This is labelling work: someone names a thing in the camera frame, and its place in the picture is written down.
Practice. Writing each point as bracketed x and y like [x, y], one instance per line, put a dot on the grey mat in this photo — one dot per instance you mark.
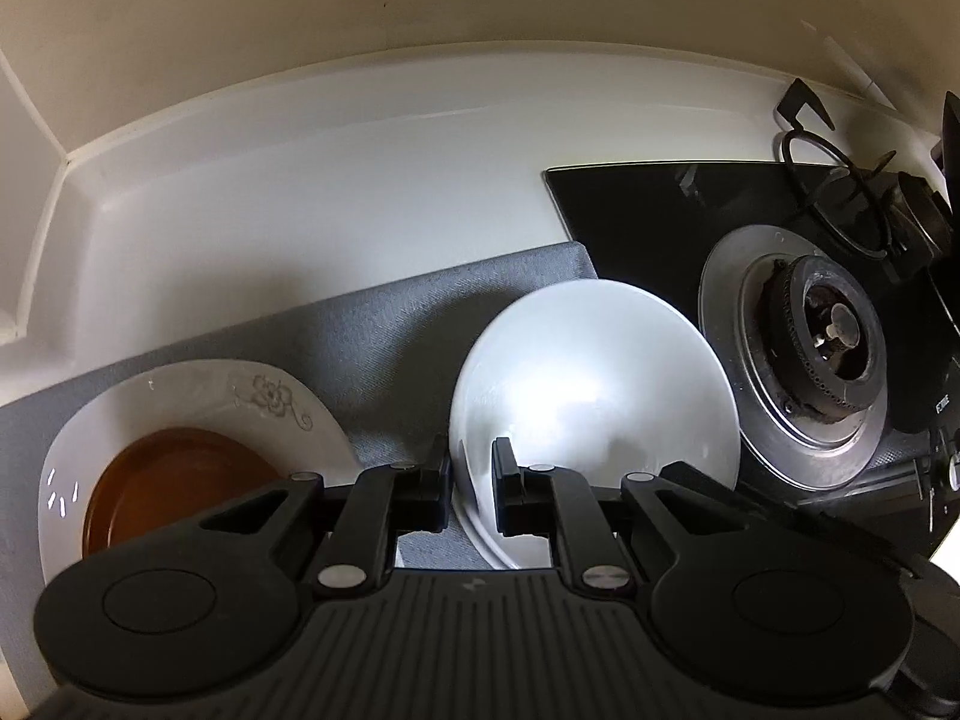
[375, 330]

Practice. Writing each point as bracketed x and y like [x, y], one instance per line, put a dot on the brown round plate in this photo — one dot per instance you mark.
[172, 472]

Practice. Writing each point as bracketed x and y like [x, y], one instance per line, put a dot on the black glass gas stove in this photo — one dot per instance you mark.
[637, 210]

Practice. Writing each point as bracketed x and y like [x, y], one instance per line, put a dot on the plain white bowl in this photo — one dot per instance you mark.
[592, 390]

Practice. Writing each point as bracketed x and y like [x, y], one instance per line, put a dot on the black pan support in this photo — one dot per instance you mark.
[825, 165]

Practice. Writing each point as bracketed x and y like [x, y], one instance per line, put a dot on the white square floral plate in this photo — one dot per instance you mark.
[187, 397]

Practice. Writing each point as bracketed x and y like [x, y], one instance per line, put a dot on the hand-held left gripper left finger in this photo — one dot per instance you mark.
[439, 481]

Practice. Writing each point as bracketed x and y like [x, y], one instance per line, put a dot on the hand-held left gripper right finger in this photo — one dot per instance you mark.
[506, 484]

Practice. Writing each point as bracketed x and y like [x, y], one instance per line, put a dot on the silver stove burner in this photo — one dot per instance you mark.
[795, 360]

